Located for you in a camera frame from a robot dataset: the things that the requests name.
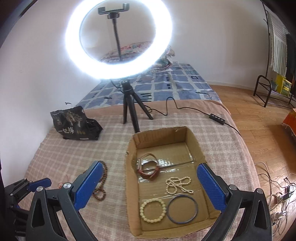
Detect blue bangle bracelet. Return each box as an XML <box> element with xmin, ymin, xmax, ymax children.
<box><xmin>167</xmin><ymin>194</ymin><xmax>199</xmax><ymax>225</ymax></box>

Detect white pearl necklace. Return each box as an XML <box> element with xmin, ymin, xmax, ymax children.
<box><xmin>165</xmin><ymin>176</ymin><xmax>194</xmax><ymax>194</ymax></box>

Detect cream bead bracelet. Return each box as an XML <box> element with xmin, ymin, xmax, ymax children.
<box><xmin>139</xmin><ymin>198</ymin><xmax>167</xmax><ymax>224</ymax></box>

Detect brown strap wristwatch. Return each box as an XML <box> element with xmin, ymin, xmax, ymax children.
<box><xmin>137</xmin><ymin>153</ymin><xmax>160</xmax><ymax>181</ymax></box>

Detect pink plaid blanket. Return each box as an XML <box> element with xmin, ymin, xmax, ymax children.
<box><xmin>25</xmin><ymin>100</ymin><xmax>260</xmax><ymax>240</ymax></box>

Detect black snack bag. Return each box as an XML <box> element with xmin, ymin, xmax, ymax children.
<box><xmin>50</xmin><ymin>106</ymin><xmax>103</xmax><ymax>141</ymax></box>

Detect cardboard box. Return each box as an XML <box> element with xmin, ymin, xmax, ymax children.
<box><xmin>125</xmin><ymin>126</ymin><xmax>220</xmax><ymax>240</ymax></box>

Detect orange gift box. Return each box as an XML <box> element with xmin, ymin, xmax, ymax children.
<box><xmin>282</xmin><ymin>108</ymin><xmax>296</xmax><ymax>136</ymax></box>

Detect black tripod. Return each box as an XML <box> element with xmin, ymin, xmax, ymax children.
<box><xmin>121</xmin><ymin>80</ymin><xmax>154</xmax><ymax>133</ymax></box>

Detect black metal rack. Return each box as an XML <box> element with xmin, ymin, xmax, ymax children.
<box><xmin>253</xmin><ymin>1</ymin><xmax>295</xmax><ymax>108</ymax></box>

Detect yellow green box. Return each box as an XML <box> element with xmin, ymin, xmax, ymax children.
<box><xmin>275</xmin><ymin>74</ymin><xmax>292</xmax><ymax>96</ymax></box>

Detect dark hanging clothes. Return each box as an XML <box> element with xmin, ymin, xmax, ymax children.
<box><xmin>286</xmin><ymin>34</ymin><xmax>295</xmax><ymax>82</ymax></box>

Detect blue patterned bedsheet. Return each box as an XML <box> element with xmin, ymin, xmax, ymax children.
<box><xmin>77</xmin><ymin>64</ymin><xmax>220</xmax><ymax>109</ymax></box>

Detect floral folded quilt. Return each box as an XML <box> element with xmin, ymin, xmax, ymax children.
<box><xmin>100</xmin><ymin>41</ymin><xmax>175</xmax><ymax>73</ymax></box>

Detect black phone holder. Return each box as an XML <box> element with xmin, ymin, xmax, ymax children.
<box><xmin>97</xmin><ymin>3</ymin><xmax>130</xmax><ymax>62</ymax></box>

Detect striped hanging cloth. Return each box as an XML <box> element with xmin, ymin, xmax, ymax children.
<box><xmin>266</xmin><ymin>8</ymin><xmax>288</xmax><ymax>76</ymax></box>

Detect red string jade charm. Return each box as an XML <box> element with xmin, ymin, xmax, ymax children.
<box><xmin>58</xmin><ymin>175</ymin><xmax>69</xmax><ymax>189</ymax></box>

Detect white power strip cables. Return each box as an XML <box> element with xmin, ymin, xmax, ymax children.
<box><xmin>254</xmin><ymin>162</ymin><xmax>296</xmax><ymax>237</ymax></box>

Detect brown wooden bead necklace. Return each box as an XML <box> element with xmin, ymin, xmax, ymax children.
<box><xmin>92</xmin><ymin>160</ymin><xmax>108</xmax><ymax>201</ymax></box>

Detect white ring light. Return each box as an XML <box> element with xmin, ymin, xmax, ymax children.
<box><xmin>64</xmin><ymin>1</ymin><xmax>173</xmax><ymax>80</ymax></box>

